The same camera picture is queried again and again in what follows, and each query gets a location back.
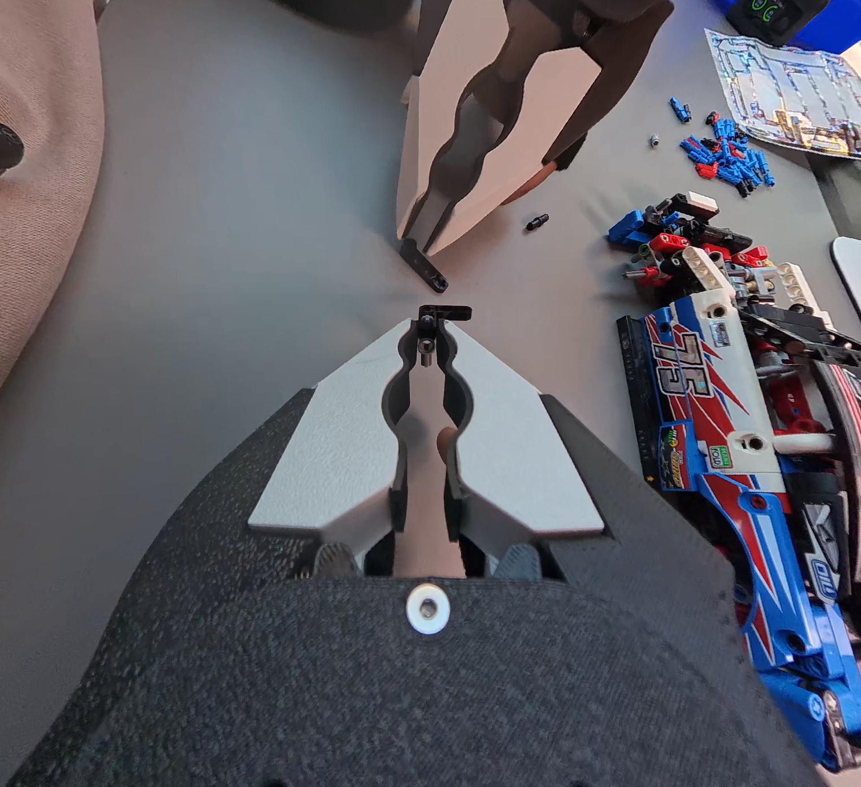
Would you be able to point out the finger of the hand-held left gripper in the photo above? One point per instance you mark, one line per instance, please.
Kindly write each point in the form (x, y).
(437, 73)
(538, 121)

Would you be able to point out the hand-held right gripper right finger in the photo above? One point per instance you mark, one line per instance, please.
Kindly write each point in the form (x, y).
(531, 464)

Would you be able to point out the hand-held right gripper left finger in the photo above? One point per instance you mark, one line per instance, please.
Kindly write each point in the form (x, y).
(323, 464)

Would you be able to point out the black connector pin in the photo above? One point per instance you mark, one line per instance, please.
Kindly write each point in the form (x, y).
(537, 221)

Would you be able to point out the dark grey axle pin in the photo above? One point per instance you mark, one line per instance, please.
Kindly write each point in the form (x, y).
(426, 354)

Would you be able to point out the black thin frame piece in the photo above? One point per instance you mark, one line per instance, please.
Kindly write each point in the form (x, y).
(447, 312)

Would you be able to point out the toy race car model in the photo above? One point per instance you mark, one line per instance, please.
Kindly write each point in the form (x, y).
(726, 410)

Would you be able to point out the grey desk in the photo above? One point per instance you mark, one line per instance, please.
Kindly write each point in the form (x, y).
(235, 195)

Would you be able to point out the person's left hand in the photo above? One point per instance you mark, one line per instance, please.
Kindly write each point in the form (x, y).
(535, 184)

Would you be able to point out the pile of blue pins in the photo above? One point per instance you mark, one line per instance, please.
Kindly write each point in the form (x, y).
(726, 151)

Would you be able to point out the holographic sticker sheet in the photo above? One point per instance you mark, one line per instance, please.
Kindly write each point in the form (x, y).
(787, 94)

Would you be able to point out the white monitor stand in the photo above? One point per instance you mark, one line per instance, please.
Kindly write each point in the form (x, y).
(847, 275)

